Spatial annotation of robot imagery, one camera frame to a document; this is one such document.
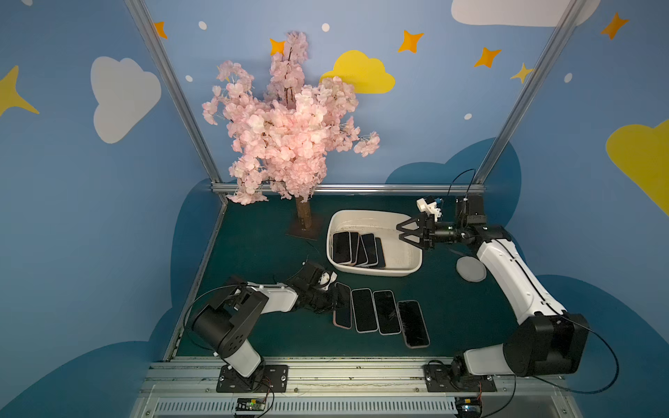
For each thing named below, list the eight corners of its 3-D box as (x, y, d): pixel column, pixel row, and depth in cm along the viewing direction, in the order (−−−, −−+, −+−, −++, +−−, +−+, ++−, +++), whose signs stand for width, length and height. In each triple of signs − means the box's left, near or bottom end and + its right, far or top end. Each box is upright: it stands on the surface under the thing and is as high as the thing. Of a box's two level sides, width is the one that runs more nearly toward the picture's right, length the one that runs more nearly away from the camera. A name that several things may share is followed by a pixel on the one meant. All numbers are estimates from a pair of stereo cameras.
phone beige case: (407, 349, 83) (409, 347, 81) (396, 303, 92) (397, 301, 91) (431, 346, 83) (432, 345, 82) (417, 301, 93) (418, 299, 91)
